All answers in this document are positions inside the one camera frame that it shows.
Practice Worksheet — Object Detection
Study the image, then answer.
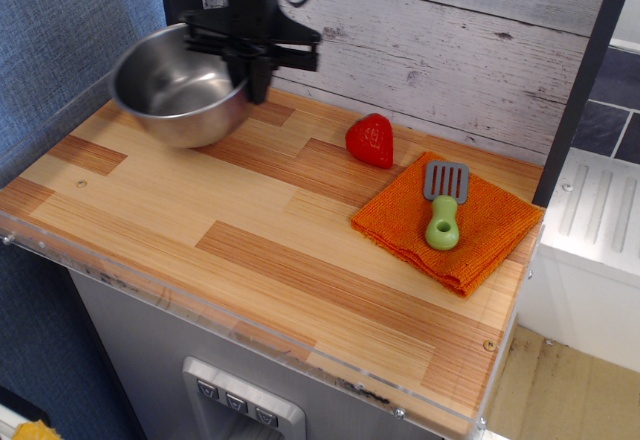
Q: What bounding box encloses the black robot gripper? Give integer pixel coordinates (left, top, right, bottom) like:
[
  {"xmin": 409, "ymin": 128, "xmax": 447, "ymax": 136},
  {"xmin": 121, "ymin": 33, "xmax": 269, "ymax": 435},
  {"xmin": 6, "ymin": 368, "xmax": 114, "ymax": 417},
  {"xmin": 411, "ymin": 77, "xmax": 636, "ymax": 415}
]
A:
[{"xmin": 180, "ymin": 0, "xmax": 321, "ymax": 105}]

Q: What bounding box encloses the white ribbed box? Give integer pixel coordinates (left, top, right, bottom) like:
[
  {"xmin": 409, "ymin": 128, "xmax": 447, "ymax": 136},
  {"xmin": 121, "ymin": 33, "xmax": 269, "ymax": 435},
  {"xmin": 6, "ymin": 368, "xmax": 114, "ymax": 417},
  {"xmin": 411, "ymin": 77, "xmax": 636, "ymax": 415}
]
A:
[{"xmin": 518, "ymin": 149, "xmax": 639, "ymax": 371}]

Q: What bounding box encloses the yellow object at corner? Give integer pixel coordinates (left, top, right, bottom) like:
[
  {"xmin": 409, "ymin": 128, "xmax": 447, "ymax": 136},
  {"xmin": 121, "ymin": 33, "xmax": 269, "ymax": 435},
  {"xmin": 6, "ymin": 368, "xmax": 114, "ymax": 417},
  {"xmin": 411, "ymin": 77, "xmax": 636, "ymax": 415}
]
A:
[{"xmin": 11, "ymin": 421, "xmax": 62, "ymax": 440}]

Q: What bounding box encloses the orange folded cloth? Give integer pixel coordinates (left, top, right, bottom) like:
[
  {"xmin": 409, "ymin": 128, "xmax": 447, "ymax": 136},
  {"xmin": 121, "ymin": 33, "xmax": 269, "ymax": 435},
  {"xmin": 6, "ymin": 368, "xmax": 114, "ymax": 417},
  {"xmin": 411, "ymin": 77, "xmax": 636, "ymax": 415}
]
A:
[{"xmin": 351, "ymin": 152, "xmax": 543, "ymax": 297}]

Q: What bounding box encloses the silver dispenser button panel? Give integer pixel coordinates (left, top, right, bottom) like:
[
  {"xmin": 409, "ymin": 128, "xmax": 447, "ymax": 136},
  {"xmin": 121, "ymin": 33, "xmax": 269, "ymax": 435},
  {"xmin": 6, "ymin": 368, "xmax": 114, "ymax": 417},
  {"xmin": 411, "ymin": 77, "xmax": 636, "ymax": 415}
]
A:
[{"xmin": 182, "ymin": 356, "xmax": 307, "ymax": 439}]

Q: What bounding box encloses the grey toy fridge cabinet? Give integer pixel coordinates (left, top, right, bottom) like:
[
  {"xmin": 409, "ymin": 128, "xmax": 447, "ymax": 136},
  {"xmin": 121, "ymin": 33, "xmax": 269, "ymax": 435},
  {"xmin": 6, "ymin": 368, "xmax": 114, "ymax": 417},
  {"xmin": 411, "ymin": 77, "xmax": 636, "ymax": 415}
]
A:
[{"xmin": 71, "ymin": 273, "xmax": 434, "ymax": 439}]

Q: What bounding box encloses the clear acrylic edge guard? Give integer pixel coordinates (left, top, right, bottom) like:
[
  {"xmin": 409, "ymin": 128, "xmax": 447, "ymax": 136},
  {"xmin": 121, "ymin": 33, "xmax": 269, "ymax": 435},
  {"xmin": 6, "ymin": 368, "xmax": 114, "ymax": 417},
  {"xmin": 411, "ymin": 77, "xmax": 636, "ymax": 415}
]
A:
[{"xmin": 1, "ymin": 90, "xmax": 541, "ymax": 439}]

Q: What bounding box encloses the grey green toy spatula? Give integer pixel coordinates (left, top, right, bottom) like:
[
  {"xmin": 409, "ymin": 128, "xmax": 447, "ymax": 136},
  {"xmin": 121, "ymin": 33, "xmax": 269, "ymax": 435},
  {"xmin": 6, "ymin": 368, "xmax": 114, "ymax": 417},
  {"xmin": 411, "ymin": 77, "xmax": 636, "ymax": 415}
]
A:
[{"xmin": 423, "ymin": 160, "xmax": 470, "ymax": 251}]

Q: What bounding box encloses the stainless steel bowl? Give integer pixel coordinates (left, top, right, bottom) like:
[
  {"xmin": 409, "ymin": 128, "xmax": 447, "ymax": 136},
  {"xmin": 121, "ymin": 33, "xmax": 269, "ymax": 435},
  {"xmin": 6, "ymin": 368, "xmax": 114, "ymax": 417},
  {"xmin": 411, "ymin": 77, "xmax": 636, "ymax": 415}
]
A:
[{"xmin": 109, "ymin": 23, "xmax": 252, "ymax": 148}]

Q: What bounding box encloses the red toy strawberry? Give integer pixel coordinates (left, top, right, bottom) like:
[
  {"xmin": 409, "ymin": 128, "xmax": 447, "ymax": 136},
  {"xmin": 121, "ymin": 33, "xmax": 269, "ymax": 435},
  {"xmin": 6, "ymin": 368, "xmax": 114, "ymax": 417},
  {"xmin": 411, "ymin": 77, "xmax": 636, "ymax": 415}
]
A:
[{"xmin": 345, "ymin": 113, "xmax": 394, "ymax": 169}]

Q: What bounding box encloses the dark grey right post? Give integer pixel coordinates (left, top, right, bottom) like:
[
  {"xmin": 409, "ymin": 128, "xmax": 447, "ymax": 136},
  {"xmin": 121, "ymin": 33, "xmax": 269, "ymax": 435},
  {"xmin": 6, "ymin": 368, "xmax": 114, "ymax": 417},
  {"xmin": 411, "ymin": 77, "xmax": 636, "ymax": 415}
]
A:
[{"xmin": 532, "ymin": 0, "xmax": 626, "ymax": 208}]

